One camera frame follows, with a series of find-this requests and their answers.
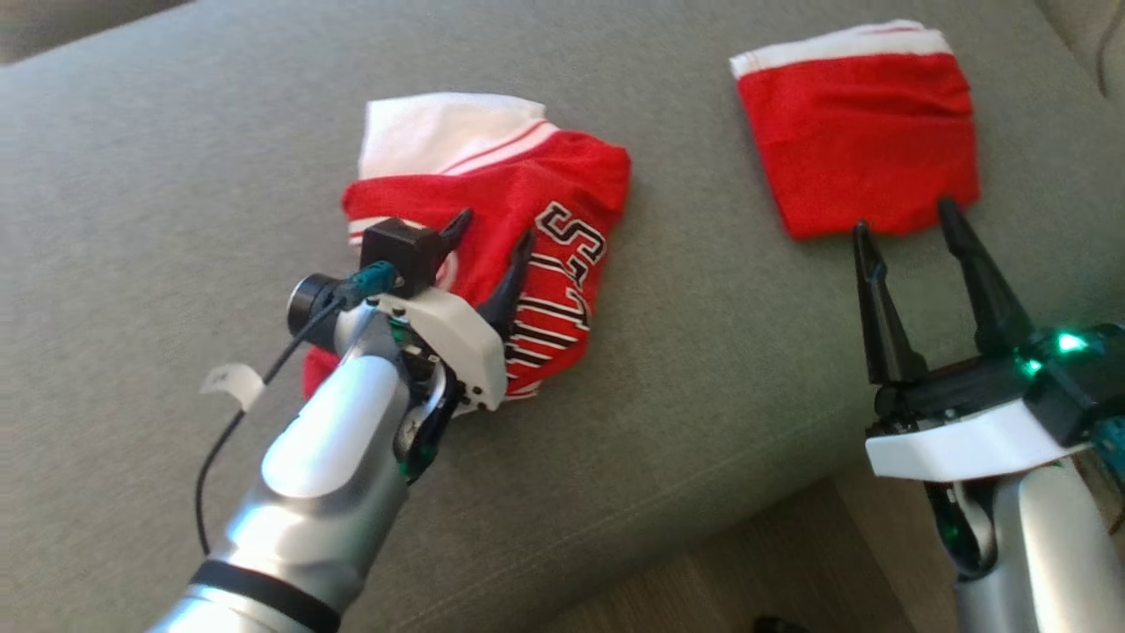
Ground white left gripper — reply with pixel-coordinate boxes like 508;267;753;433
369;207;538;483

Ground red white shorts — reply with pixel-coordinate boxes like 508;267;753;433
729;19;982;241

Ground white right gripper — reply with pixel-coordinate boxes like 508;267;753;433
852;197;1092;582

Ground white cable label tag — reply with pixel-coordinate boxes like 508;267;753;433
200;362;265;413

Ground grey sofa seat cushion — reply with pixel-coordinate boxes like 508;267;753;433
0;0;1125;633

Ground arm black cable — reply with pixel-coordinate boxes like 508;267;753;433
1090;417;1125;537
195;261;402;557

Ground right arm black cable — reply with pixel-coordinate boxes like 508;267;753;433
1090;417;1125;537

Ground red white basketball jersey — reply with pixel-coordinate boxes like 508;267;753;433
303;91;633;402

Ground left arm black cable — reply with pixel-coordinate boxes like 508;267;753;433
195;261;402;557

